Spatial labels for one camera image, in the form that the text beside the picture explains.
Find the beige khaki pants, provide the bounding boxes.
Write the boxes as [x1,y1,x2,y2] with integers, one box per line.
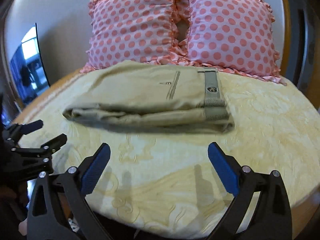
[63,61,234,133]

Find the black flat-screen television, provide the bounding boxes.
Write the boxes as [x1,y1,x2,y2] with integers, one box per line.
[10,23,50,106]

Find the yellow patterned bed cover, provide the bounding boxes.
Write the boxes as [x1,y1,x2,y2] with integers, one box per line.
[16,72,319,239]

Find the left pink polka-dot pillow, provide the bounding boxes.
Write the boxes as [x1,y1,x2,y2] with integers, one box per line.
[80,0,183,73]

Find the pink polka-dot pillow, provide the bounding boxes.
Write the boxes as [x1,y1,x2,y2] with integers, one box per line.
[80,0,183,73]
[176,0,285,83]

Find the right pink polka-dot pillow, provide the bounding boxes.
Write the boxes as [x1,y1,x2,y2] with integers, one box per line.
[176,0,285,83]

